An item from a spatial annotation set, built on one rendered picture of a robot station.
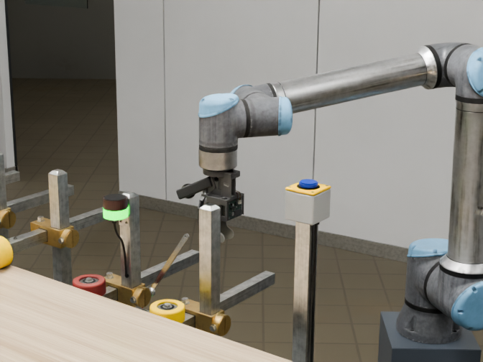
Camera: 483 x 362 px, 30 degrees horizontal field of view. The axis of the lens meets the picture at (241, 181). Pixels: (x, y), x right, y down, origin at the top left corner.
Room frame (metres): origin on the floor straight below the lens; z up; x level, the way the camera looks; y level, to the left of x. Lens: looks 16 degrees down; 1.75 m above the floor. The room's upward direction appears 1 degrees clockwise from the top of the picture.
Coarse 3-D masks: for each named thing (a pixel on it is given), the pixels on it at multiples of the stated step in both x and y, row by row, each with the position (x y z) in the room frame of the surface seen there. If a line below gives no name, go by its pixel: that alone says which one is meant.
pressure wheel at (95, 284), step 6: (84, 276) 2.06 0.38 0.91; (90, 276) 2.06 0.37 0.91; (96, 276) 2.06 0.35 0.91; (78, 282) 2.01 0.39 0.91; (84, 282) 2.02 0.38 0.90; (90, 282) 2.02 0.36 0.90; (96, 282) 2.02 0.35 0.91; (102, 282) 2.02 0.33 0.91; (84, 288) 1.99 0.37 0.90; (90, 288) 1.99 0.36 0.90; (96, 288) 2.00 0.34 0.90; (102, 288) 2.01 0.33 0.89; (102, 294) 2.01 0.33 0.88
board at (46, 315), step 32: (0, 288) 1.99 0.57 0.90; (32, 288) 1.99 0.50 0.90; (64, 288) 1.99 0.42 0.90; (0, 320) 1.81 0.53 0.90; (32, 320) 1.81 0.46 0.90; (64, 320) 1.81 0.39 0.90; (96, 320) 1.82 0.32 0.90; (128, 320) 1.82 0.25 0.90; (160, 320) 1.82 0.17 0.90; (0, 352) 1.66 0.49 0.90; (32, 352) 1.66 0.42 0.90; (64, 352) 1.66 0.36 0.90; (96, 352) 1.67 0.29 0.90; (128, 352) 1.67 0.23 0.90; (160, 352) 1.67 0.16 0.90; (192, 352) 1.67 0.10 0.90; (224, 352) 1.67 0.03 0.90; (256, 352) 1.67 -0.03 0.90
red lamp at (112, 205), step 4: (104, 200) 2.03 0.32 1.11; (108, 200) 2.03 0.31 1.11; (120, 200) 2.03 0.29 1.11; (124, 200) 2.04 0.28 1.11; (104, 204) 2.04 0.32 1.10; (108, 204) 2.03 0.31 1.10; (112, 204) 2.02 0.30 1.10; (116, 204) 2.03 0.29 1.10; (120, 204) 2.03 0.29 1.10; (124, 204) 2.04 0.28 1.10; (104, 208) 2.04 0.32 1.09; (108, 208) 2.03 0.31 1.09; (112, 208) 2.02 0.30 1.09; (116, 208) 2.03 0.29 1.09; (120, 208) 2.03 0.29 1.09; (124, 208) 2.04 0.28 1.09
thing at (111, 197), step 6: (108, 198) 2.04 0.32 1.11; (114, 198) 2.04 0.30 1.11; (120, 198) 2.04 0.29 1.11; (114, 210) 2.03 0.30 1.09; (114, 222) 2.04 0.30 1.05; (120, 222) 2.08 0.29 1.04; (126, 222) 2.07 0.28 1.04; (114, 228) 2.05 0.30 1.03; (120, 240) 2.06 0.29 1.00; (126, 270) 2.07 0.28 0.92; (126, 276) 2.07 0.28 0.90
